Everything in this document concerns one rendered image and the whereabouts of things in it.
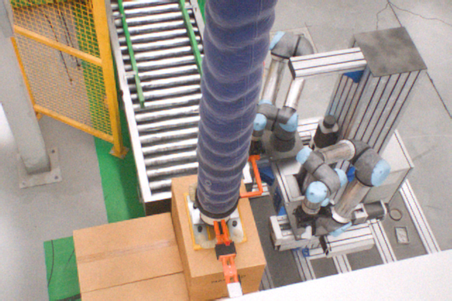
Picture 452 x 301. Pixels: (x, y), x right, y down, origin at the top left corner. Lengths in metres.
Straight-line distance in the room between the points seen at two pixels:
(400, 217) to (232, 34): 2.69
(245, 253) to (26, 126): 1.73
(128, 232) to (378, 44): 1.89
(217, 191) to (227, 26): 1.09
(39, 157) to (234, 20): 2.78
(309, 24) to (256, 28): 3.67
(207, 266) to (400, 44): 1.46
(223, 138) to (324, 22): 3.36
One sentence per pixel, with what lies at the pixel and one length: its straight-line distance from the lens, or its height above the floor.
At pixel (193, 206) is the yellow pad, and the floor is 0.99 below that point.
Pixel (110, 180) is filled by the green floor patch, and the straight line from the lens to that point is 4.58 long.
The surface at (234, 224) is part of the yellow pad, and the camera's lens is 3.30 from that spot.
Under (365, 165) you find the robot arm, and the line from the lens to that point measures 2.84.
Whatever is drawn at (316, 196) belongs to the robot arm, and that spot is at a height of 1.87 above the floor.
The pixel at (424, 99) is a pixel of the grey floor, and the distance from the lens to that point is 5.40.
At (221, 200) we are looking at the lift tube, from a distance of 2.95.
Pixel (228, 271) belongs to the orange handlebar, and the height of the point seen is 1.09.
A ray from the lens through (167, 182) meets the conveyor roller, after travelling 3.92.
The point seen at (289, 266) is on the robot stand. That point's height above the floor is 0.21.
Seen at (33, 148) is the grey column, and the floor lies 0.34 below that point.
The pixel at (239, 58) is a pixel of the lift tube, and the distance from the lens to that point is 2.09.
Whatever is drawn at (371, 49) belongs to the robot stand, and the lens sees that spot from 2.73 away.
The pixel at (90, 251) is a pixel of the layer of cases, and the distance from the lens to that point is 3.75.
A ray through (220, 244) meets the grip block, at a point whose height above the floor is 1.09.
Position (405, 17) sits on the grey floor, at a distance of 5.98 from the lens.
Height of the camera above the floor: 3.96
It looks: 57 degrees down
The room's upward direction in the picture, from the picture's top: 7 degrees clockwise
